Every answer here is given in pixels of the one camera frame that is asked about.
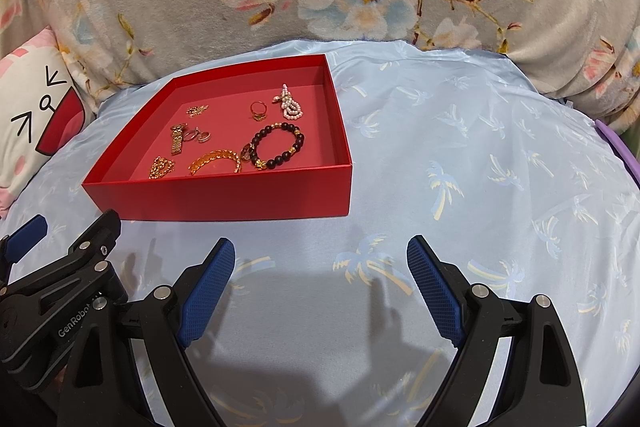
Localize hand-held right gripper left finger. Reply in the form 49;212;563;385
56;237;237;427

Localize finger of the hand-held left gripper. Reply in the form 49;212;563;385
27;209;124;290
0;214;49;279

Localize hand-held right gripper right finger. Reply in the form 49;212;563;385
406;235;588;427

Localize gold heart shaped chain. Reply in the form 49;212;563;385
148;155;177;180

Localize red cardboard box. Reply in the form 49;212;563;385
81;53;354;223

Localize dark wooden bead bracelet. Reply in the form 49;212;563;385
248;121;306;172

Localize blue palm print cloth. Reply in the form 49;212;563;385
0;38;640;427

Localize white cartoon face pillow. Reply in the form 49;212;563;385
0;27;89;214

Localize purple plastic object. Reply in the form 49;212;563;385
595;119;640;186

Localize pearl bead bracelet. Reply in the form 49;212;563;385
272;83;305;120

